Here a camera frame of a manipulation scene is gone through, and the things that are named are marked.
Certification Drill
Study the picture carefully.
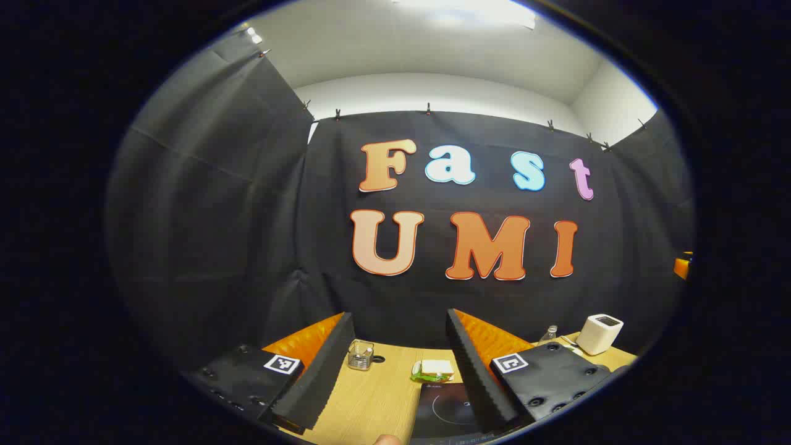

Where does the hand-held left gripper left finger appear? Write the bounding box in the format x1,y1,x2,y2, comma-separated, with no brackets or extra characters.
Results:
184,311,357,436

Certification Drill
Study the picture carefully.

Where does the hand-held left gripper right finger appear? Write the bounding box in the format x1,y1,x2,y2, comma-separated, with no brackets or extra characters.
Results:
446,308,614,436

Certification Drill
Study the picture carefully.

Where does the black induction cooktop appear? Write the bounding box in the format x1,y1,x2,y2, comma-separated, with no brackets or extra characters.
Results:
410,382,490,444

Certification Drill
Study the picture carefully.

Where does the white toaster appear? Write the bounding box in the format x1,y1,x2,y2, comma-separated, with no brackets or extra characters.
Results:
576,314,625,356

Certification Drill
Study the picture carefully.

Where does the black backdrop cloth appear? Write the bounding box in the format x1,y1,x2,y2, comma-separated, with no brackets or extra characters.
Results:
106,28,696,371

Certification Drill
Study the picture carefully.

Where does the row of backdrop clips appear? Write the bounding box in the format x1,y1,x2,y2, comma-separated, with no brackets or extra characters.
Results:
258,48,648,152

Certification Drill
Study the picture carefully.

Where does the wire mesh holder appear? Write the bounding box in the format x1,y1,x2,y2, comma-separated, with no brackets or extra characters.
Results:
347,339,375,371

